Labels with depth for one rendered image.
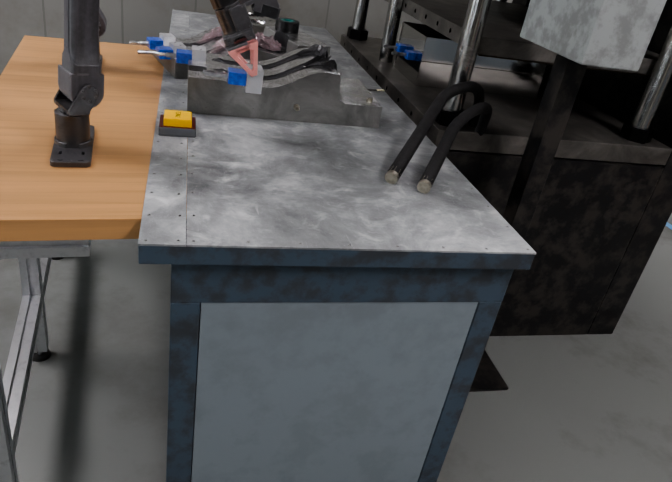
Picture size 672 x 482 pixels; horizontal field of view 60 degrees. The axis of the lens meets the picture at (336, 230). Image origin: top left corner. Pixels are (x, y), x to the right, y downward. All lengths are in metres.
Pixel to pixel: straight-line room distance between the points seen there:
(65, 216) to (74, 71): 0.31
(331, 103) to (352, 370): 0.70
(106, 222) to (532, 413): 1.47
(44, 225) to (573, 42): 1.19
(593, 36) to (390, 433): 1.00
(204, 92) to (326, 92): 0.30
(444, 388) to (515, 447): 0.64
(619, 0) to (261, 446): 1.23
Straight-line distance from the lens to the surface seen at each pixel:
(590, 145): 2.01
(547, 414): 2.06
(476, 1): 1.73
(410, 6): 2.37
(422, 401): 1.31
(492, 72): 2.29
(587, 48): 1.49
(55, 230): 1.03
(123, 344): 1.98
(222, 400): 1.18
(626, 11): 1.52
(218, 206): 1.05
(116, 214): 1.02
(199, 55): 1.63
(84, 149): 1.24
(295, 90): 1.50
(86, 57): 1.21
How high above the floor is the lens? 1.29
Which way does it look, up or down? 28 degrees down
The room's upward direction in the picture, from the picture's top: 10 degrees clockwise
